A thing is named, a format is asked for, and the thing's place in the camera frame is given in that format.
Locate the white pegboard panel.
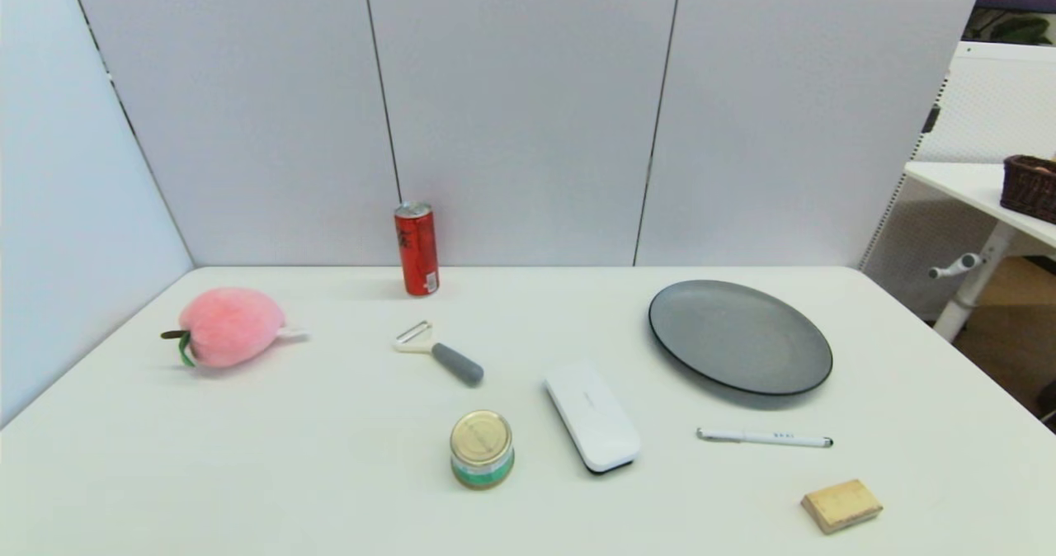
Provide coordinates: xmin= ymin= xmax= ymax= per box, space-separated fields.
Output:
xmin=858 ymin=40 xmax=1056 ymax=322

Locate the red drink can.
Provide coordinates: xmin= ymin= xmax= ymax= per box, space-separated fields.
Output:
xmin=394 ymin=201 xmax=441 ymax=297

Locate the brown wicker basket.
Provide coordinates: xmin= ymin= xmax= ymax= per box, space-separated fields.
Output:
xmin=1000 ymin=154 xmax=1056 ymax=224

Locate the small wooden block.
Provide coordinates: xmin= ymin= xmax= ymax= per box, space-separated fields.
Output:
xmin=800 ymin=479 xmax=884 ymax=535

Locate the dark grey round plate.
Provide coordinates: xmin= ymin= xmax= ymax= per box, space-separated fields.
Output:
xmin=648 ymin=280 xmax=834 ymax=397

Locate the white peeler with grey handle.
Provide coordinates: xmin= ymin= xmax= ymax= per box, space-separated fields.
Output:
xmin=392 ymin=320 xmax=485 ymax=389

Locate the white glasses case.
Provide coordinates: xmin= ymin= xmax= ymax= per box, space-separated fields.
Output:
xmin=543 ymin=361 xmax=642 ymax=475

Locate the white side desk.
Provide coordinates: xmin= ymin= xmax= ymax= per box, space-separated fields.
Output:
xmin=903 ymin=161 xmax=1056 ymax=342

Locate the tin can with gold lid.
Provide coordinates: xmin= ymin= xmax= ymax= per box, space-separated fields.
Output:
xmin=450 ymin=410 xmax=516 ymax=491

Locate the pink plush peach toy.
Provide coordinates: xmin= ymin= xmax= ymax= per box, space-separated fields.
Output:
xmin=160 ymin=286 xmax=308 ymax=369

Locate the green potted plant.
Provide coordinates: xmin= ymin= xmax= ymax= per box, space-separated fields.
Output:
xmin=969 ymin=7 xmax=1056 ymax=45

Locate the white desk crank handle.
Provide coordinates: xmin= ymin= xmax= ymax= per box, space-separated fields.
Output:
xmin=928 ymin=252 xmax=985 ymax=280

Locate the white pen with black tip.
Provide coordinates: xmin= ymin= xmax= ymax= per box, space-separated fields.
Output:
xmin=695 ymin=427 xmax=834 ymax=449

